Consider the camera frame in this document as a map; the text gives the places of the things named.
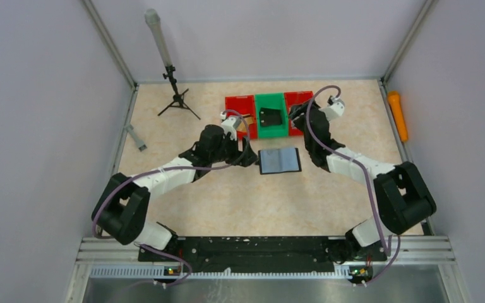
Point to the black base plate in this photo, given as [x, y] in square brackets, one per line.
[266, 255]

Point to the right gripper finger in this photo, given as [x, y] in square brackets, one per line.
[298, 120]
[298, 108]

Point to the aluminium frame rail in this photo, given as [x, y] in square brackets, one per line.
[110, 259]

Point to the small grey bracket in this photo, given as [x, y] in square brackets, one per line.
[140, 144]

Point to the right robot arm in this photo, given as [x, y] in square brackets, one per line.
[399, 196]

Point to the right red plastic bin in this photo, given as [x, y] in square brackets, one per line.
[292, 99]

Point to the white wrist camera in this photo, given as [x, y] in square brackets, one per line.
[334, 109]
[230, 124]

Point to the black tripod with grey pole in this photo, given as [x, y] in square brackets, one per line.
[153, 21]

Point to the black leather card holder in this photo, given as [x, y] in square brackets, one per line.
[279, 160]

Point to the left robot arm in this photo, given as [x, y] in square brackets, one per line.
[123, 206]

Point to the orange flashlight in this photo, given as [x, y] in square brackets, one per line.
[394, 99]

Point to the red plastic bin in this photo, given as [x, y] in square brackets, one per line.
[245, 105]
[292, 99]

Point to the gold card in red bin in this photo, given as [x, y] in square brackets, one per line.
[249, 120]

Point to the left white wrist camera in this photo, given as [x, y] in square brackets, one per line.
[230, 124]

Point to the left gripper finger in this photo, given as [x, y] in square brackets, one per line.
[246, 145]
[249, 159]

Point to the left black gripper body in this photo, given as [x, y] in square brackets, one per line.
[234, 151]

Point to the green plastic bin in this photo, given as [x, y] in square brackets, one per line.
[273, 101]

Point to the left red plastic bin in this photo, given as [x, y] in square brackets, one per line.
[245, 105]

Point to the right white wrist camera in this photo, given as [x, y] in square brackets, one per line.
[334, 109]

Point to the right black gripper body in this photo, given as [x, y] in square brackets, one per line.
[313, 148]

